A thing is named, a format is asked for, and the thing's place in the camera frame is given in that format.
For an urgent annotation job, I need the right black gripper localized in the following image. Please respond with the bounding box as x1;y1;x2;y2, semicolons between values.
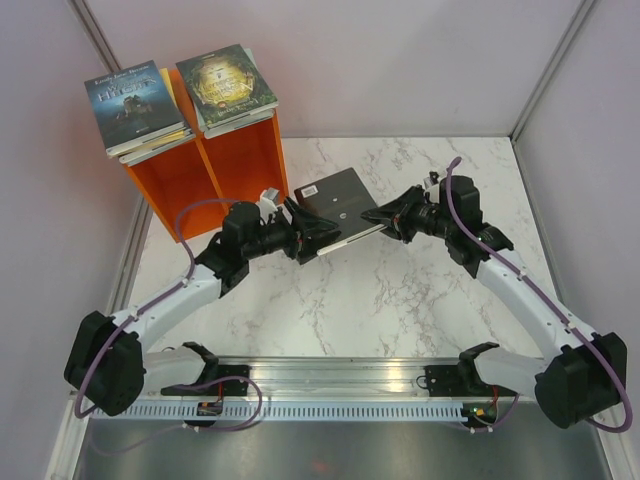
362;184;456;243

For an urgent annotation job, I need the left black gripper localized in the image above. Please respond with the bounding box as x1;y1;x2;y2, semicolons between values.
243;196;338;264

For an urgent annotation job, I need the black book with barcode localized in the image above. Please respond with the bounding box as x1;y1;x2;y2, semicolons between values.
294;167;384;256

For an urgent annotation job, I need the pale Great Gatsby book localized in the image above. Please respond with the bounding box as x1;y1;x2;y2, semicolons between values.
192;47;280;132

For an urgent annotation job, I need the teal Jules Verne book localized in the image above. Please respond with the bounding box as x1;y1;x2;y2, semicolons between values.
203;109;275;139

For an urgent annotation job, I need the green garden book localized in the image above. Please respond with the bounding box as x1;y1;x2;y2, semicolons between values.
174;43;279;126

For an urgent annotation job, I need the purple galaxy Crusoe book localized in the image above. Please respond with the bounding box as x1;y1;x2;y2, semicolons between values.
118;130;196;166

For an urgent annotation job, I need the yellow book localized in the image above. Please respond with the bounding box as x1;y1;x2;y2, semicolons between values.
144;68;190;148

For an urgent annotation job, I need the dark Wuthering Heights book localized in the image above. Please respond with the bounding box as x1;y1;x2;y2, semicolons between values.
84;60;185;157

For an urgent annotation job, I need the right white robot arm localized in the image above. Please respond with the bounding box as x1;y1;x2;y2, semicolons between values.
361;175;633;433

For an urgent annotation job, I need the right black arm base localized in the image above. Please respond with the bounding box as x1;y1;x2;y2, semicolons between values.
424;364;515;398

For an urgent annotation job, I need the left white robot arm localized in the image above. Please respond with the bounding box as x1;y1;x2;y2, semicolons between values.
63;198;340;419

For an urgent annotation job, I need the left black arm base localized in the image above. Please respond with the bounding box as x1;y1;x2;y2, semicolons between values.
160;365;250;399

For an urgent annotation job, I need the orange wooden shelf box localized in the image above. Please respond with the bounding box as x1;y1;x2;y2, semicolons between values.
122;67;291;244

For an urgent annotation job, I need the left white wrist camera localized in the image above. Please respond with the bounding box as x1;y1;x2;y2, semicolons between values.
257;187;280;222

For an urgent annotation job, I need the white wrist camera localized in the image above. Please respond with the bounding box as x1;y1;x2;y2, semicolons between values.
424;171;442;204
257;187;280;222

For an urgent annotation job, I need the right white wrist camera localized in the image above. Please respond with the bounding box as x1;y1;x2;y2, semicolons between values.
424;171;442;204

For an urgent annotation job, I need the aluminium rail frame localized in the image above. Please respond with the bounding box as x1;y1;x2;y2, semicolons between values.
44;199;640;480

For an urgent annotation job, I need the white slotted cable duct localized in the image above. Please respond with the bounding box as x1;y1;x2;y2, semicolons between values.
114;399;467;422

